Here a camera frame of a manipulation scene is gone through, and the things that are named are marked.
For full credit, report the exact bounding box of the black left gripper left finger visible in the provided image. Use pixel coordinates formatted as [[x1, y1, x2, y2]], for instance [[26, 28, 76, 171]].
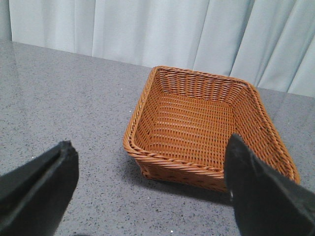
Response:
[[0, 141, 79, 236]]

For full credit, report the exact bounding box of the white curtain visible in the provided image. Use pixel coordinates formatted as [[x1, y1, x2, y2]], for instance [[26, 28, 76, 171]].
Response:
[[0, 0, 315, 97]]

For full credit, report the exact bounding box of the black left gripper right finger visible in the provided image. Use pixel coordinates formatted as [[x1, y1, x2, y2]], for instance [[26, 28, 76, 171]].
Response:
[[224, 134, 315, 236]]

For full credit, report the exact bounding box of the brown wicker basket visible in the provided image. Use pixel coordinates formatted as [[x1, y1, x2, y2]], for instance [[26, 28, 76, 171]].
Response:
[[123, 66, 300, 192]]

